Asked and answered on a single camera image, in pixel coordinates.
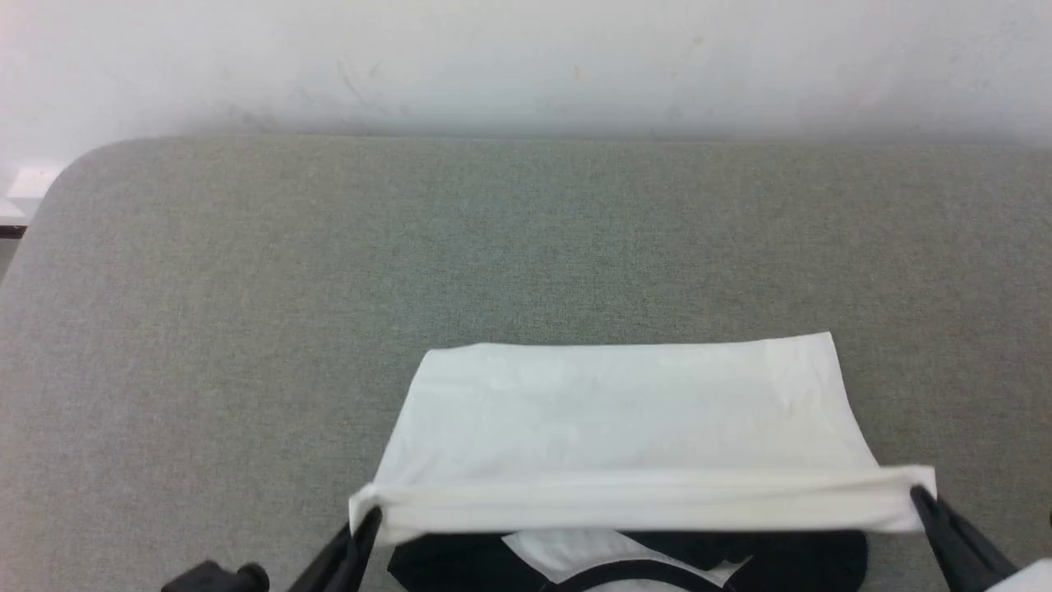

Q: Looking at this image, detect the white block beside sofa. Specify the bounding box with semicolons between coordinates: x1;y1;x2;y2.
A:
0;163;65;239

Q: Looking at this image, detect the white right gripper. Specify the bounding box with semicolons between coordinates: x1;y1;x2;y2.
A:
908;484;1052;592

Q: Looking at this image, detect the white t-shirt with black sleeves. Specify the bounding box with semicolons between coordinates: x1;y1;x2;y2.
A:
348;331;938;592

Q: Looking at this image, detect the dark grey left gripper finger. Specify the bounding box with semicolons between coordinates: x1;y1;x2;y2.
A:
286;523;356;592
322;506;385;592

